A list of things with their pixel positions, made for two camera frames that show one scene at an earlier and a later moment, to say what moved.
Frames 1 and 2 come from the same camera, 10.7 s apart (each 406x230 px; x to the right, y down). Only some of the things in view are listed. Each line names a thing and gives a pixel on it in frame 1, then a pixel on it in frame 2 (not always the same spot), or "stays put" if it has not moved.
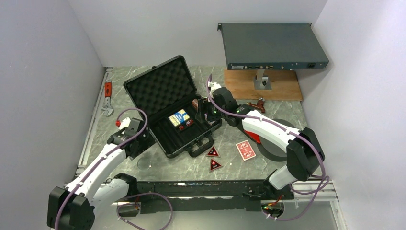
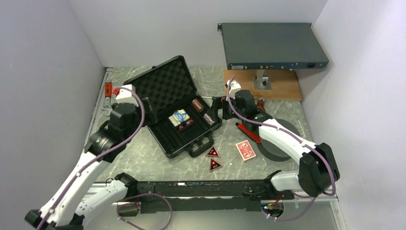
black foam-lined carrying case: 164,96 stays put
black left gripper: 148,141 -> 149,115
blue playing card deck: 179,118 stays put
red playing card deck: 245,150 stays put
